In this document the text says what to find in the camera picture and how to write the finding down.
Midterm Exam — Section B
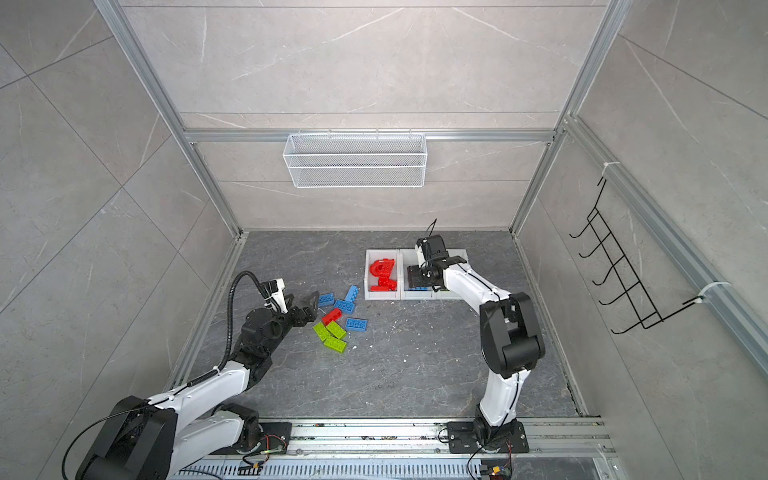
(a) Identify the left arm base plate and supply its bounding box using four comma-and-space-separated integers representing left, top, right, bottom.
213, 421, 293, 455

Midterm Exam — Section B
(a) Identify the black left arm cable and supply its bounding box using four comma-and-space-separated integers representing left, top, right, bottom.
215, 271, 271, 370

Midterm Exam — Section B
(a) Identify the red lego brick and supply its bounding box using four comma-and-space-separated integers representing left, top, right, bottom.
370, 282, 397, 292
378, 277, 397, 290

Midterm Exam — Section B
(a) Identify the green brick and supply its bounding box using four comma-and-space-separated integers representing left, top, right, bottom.
313, 323, 331, 342
324, 337, 347, 354
326, 321, 347, 340

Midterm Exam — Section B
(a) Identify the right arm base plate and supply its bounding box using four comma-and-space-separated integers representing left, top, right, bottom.
446, 418, 530, 454

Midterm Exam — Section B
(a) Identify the white bin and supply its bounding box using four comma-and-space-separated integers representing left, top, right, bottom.
364, 249, 400, 300
432, 250, 476, 302
397, 249, 434, 301

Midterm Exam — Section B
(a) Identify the blue brick studs down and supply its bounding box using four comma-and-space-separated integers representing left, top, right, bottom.
334, 300, 355, 315

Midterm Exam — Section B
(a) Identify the white wire mesh basket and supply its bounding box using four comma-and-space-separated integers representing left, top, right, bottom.
283, 133, 428, 189

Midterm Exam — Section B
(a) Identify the black wire hook rack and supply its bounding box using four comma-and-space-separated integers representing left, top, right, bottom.
568, 177, 707, 335

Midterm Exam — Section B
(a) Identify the red arch lego piece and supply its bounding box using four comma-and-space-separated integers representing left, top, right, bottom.
369, 258, 395, 279

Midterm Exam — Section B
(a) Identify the white middle bin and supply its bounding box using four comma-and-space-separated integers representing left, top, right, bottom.
397, 249, 434, 301

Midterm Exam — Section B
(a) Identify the white right bin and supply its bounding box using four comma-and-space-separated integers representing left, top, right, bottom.
432, 250, 476, 302

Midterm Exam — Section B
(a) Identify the white left bin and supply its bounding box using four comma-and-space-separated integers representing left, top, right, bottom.
364, 249, 400, 300

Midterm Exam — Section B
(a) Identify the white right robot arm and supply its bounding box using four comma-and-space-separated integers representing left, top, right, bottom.
408, 235, 546, 451

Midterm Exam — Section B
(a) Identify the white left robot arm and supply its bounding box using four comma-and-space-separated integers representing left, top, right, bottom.
75, 292, 320, 479

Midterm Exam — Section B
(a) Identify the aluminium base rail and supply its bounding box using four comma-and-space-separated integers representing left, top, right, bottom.
175, 418, 626, 479

